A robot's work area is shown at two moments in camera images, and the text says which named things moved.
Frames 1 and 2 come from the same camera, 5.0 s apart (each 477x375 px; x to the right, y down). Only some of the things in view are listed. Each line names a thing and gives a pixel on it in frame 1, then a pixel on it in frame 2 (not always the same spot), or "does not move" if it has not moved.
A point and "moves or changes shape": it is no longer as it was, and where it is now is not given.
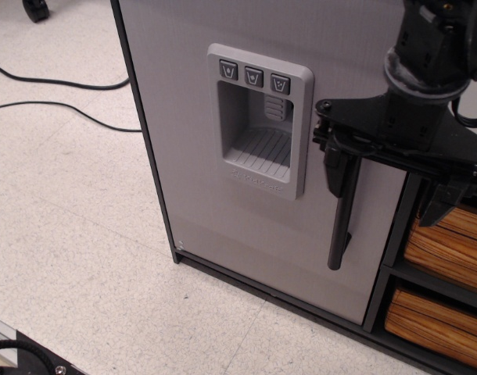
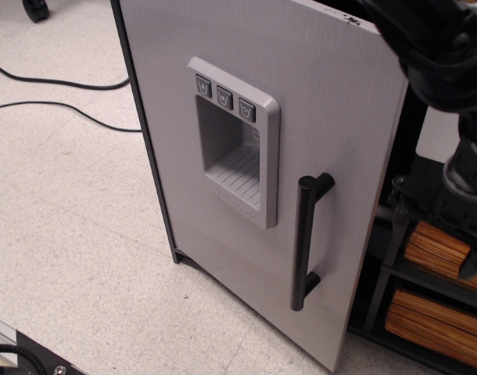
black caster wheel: [37, 10] does not move
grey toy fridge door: [231, 90] moves or changes shape
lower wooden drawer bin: [456, 333] does not move
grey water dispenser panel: [265, 108] to [238, 135]
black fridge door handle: [339, 241] to [310, 190]
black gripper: [403, 121] to [424, 197]
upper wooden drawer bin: [457, 247] does not move
